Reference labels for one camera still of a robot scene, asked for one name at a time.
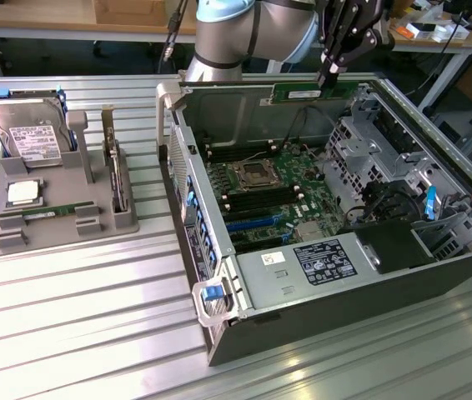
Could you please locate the wooden desk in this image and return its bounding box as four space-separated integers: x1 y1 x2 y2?
0 0 198 78

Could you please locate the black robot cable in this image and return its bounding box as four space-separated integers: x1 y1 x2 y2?
157 0 190 75

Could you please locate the grey power supply unit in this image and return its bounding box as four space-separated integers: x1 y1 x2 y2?
234 232 382 312

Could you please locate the black expansion slot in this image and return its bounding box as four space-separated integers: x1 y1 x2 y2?
233 232 292 254

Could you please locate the open black PC case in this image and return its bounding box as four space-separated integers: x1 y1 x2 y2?
155 72 472 368

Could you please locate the green motherboard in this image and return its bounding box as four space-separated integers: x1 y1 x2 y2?
203 144 346 256

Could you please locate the hard disk in blue carrier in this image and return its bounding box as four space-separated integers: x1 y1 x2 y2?
0 84 75 169

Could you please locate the metal disk bay cage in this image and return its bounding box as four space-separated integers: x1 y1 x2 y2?
322 89 433 201

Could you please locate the black RAM slot bank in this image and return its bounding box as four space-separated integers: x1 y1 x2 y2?
203 138 279 164
218 184 305 213

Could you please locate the orange and white box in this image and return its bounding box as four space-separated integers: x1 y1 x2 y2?
397 23 422 42

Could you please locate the black tripod stand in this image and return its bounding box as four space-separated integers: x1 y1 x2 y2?
422 15 472 120

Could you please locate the black fan shroud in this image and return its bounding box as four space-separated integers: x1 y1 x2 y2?
354 222 438 275

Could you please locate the CPU socket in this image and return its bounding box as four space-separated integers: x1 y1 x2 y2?
226 159 282 193

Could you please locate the blue disk bay lever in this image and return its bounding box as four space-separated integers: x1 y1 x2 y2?
424 186 440 223

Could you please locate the blue expansion slot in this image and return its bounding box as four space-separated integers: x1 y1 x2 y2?
224 213 284 235

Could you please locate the silver CPU chip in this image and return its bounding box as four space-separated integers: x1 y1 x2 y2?
6 180 46 208

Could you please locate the grey parts rack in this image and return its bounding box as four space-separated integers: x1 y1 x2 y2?
0 109 142 258

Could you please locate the black case wire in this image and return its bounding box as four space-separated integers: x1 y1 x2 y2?
282 105 339 156

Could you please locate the graphics card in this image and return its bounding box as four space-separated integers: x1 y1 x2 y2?
100 105 132 214

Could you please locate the green RAM stick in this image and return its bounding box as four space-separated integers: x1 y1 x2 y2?
20 202 96 220
270 81 363 104

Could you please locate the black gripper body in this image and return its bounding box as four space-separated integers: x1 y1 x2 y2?
319 0 396 53

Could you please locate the cardboard box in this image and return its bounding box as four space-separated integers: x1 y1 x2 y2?
93 0 168 25

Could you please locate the white-legged desk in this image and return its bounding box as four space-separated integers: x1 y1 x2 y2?
389 11 472 112

